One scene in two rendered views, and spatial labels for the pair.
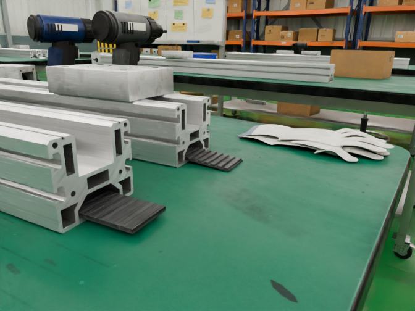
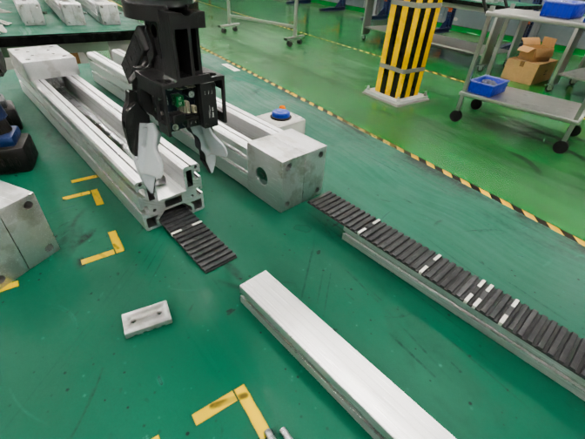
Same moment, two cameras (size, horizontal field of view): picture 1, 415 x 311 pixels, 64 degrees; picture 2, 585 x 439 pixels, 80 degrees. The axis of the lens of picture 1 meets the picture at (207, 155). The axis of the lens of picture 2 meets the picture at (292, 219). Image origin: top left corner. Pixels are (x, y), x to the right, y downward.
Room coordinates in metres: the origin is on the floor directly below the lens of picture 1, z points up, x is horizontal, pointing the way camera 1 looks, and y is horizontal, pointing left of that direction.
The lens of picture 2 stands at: (1.18, 1.05, 1.12)
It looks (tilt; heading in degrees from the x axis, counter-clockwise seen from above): 37 degrees down; 199
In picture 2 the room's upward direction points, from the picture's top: 4 degrees clockwise
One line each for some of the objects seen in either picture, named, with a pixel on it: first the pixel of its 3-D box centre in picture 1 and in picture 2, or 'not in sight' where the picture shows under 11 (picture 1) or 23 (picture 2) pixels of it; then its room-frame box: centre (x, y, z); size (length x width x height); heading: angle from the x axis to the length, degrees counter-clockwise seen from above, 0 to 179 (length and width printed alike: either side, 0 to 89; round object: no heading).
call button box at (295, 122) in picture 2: not in sight; (277, 130); (0.49, 0.77, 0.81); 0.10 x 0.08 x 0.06; 153
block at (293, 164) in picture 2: not in sight; (291, 166); (0.67, 0.87, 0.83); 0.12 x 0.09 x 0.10; 153
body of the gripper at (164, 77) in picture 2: not in sight; (173, 68); (0.86, 0.80, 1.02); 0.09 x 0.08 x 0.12; 63
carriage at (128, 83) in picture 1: (112, 88); (45, 67); (0.53, 0.15, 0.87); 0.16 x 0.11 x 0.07; 63
